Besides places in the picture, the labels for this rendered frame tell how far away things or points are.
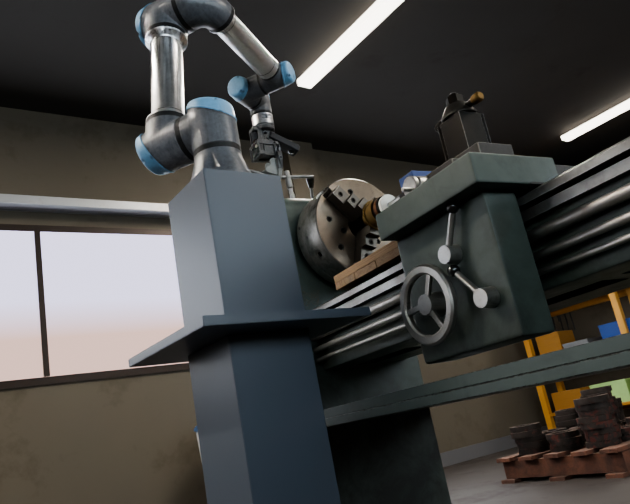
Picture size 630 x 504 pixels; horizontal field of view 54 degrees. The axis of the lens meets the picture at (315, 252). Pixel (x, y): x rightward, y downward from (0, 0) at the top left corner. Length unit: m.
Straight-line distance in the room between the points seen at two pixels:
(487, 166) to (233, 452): 0.73
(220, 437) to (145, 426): 3.24
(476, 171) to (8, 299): 3.72
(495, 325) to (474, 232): 0.17
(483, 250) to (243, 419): 0.56
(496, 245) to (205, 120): 0.76
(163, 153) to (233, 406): 0.66
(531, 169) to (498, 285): 0.23
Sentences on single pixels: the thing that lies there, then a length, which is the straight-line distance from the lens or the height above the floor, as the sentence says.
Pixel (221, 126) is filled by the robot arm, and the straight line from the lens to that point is 1.52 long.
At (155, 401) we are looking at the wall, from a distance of 4.61.
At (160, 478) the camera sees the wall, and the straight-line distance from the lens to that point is 4.58.
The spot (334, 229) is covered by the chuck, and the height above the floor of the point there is 1.07.
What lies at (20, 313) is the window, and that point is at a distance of 4.47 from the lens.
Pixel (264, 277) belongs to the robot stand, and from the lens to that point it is 1.35.
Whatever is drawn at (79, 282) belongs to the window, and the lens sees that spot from 4.61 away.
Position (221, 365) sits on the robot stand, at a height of 0.68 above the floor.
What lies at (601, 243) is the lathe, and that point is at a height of 0.72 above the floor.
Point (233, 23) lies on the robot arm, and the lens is 1.89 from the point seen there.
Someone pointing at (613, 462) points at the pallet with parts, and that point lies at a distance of 3.82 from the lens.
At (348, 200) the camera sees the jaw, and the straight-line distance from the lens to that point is 1.84.
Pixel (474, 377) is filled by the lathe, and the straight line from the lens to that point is 1.14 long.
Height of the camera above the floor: 0.51
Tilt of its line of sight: 16 degrees up
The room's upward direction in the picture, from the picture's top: 11 degrees counter-clockwise
